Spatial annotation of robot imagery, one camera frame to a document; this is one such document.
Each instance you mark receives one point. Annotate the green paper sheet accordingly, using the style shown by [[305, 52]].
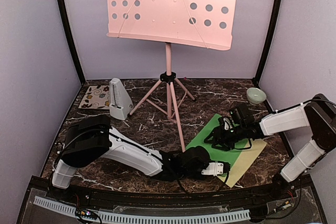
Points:
[[216, 150]]

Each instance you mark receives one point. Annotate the pink music stand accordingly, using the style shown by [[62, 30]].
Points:
[[199, 23]]

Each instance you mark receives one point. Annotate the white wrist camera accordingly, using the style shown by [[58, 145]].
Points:
[[216, 168], [225, 125]]

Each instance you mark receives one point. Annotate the yellow paper sheet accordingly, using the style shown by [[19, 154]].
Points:
[[241, 161]]

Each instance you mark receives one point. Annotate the black right frame post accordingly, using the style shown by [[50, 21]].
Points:
[[268, 41]]

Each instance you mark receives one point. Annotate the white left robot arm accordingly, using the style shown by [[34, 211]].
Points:
[[93, 138]]

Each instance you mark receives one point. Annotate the grey cable duct strip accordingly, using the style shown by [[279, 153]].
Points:
[[143, 215]]

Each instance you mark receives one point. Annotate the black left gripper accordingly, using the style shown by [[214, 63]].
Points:
[[202, 179]]

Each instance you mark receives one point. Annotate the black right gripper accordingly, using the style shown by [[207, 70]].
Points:
[[218, 132]]

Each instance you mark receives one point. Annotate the black left frame post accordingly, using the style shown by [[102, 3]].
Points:
[[70, 40]]

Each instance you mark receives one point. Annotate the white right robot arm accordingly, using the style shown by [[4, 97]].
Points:
[[318, 114]]

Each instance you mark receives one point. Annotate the black frame post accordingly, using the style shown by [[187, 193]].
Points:
[[268, 41], [70, 40]]

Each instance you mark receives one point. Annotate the white metronome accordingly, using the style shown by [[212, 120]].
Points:
[[120, 102]]

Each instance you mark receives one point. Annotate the floral patterned coaster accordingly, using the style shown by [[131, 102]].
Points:
[[96, 97]]

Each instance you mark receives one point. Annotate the pale green bowl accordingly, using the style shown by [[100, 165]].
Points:
[[255, 96]]

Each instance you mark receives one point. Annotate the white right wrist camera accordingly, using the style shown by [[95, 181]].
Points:
[[225, 125]]

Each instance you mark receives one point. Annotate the black front rail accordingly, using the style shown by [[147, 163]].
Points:
[[151, 192]]

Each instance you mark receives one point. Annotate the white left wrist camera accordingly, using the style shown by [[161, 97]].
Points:
[[216, 168]]

